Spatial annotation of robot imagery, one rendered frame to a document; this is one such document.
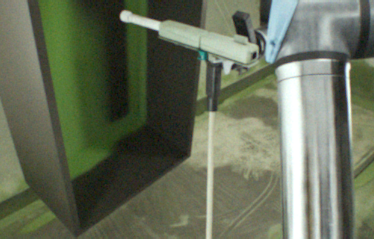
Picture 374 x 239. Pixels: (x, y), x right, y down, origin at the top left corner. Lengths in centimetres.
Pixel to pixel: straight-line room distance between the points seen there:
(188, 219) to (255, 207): 35
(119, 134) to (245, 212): 75
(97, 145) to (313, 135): 131
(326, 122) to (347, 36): 14
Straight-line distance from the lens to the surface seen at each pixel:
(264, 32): 117
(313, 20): 62
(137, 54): 169
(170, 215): 206
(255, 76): 311
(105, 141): 180
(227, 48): 95
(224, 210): 206
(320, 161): 59
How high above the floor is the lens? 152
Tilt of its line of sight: 32 degrees down
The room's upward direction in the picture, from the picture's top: 6 degrees counter-clockwise
